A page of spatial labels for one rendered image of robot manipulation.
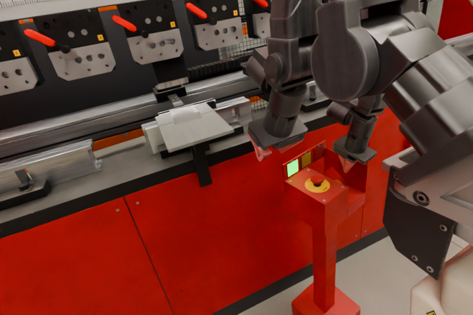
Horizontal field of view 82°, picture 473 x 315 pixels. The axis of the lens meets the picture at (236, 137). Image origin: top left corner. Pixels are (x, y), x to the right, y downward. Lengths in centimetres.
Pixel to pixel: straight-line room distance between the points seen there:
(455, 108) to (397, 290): 142
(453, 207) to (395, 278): 138
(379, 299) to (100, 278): 119
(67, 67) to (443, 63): 82
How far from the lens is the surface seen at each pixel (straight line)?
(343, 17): 29
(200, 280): 124
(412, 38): 30
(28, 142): 126
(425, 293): 65
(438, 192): 31
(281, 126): 49
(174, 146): 71
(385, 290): 162
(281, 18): 40
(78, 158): 98
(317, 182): 83
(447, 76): 28
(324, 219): 83
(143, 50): 87
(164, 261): 111
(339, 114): 79
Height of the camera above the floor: 131
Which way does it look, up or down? 27 degrees down
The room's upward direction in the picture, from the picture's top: 9 degrees counter-clockwise
